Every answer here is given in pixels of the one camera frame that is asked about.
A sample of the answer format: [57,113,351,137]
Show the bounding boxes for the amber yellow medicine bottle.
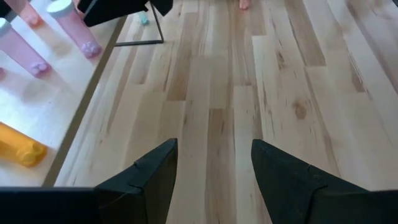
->
[0,121,48,168]

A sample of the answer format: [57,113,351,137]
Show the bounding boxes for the wooden shelf black frame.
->
[0,0,165,187]

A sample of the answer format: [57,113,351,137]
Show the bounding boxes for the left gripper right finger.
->
[251,139,374,224]

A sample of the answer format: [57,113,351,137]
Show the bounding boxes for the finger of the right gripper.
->
[77,0,149,27]
[150,0,174,17]

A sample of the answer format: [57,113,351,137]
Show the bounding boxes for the white bottle near shelf leg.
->
[137,11,150,26]

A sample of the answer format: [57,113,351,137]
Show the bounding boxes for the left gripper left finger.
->
[93,138,178,224]

